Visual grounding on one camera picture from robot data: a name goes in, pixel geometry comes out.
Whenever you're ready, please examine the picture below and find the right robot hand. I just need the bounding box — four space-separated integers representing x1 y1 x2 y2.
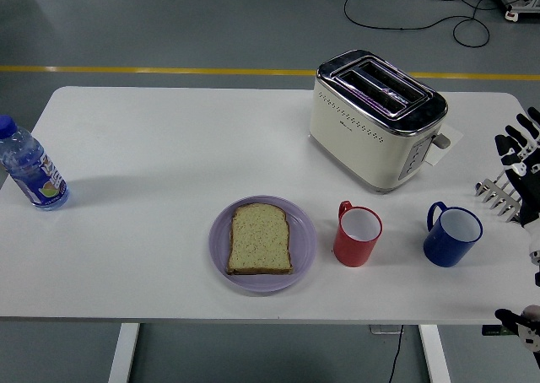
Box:
494 106 540 256

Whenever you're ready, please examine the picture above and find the blue enamel cup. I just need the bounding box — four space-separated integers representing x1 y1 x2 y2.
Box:
423 201 483 268

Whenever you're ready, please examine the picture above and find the red enamel cup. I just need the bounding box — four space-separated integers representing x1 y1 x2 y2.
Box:
332 200 384 268

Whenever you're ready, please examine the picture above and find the bread slice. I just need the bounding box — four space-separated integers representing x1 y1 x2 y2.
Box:
225 202 294 277

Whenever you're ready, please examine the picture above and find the white paper sheet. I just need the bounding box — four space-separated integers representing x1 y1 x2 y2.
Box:
424 125 464 167

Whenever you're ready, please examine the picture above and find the black table control panel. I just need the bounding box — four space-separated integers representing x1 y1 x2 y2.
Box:
481 324 514 337

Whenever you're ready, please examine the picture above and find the cream chrome toaster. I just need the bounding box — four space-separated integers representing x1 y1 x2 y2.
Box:
308 49 451 195

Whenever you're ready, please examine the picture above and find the white table leg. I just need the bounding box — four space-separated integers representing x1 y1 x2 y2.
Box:
107 322 141 383
418 324 451 383

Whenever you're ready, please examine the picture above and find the grey power box under table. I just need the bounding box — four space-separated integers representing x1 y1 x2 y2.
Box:
369 324 405 336

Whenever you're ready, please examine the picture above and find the purple round plate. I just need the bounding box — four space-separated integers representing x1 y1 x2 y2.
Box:
208 195 318 297

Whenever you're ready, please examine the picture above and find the plastic water bottle blue cap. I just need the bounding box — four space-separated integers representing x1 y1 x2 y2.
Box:
0 114 71 212

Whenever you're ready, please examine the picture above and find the black floor cable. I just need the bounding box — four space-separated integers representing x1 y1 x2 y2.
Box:
343 0 515 49

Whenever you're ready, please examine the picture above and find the thin black cable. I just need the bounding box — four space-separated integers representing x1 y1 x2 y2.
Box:
386 324 405 383

